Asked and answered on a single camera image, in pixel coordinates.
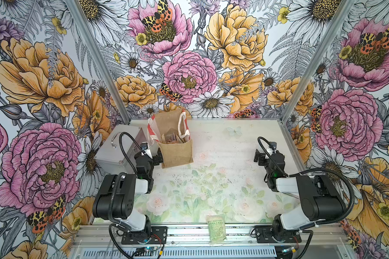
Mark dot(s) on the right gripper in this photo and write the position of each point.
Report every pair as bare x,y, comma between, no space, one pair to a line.
259,157

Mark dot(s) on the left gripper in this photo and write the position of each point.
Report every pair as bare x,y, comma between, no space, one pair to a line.
157,157

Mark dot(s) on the burlap tote bag red front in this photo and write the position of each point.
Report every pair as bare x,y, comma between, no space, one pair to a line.
173,154

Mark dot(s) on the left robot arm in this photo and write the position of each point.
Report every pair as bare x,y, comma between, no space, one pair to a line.
115,199

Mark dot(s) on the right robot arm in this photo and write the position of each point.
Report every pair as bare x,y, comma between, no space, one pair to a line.
325,196

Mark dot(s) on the folding fans inside bag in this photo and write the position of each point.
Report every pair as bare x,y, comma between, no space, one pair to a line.
172,137

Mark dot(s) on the green printed packet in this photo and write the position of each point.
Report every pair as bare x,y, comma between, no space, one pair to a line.
217,229

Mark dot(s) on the grey metal box with handle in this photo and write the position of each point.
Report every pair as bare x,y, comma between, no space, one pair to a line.
110,157

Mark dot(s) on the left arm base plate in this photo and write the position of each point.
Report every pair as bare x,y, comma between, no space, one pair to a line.
157,235

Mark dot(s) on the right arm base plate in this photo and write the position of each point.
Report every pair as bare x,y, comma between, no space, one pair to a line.
268,234

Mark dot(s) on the aluminium front rail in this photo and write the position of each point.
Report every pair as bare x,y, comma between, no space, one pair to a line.
197,235

